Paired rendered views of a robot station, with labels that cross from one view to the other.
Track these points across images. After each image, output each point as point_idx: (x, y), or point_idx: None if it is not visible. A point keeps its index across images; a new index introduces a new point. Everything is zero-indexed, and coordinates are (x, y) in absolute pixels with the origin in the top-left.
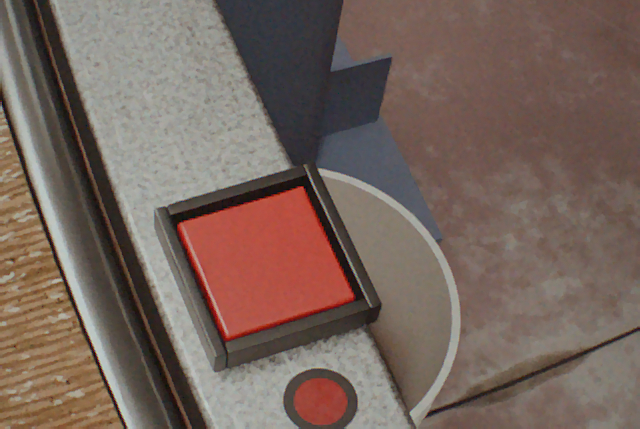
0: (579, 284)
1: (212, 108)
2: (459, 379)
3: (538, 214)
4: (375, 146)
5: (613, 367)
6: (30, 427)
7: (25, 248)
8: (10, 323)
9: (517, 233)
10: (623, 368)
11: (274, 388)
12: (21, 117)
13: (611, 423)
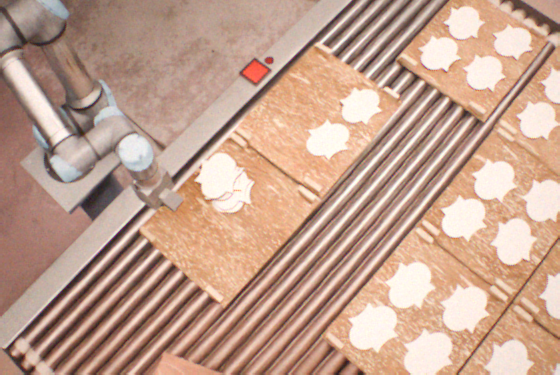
0: None
1: (234, 90)
2: None
3: (119, 167)
4: None
5: (156, 131)
6: (294, 81)
7: (271, 94)
8: (282, 90)
9: (127, 170)
10: (155, 129)
11: (270, 65)
12: (250, 110)
13: (172, 125)
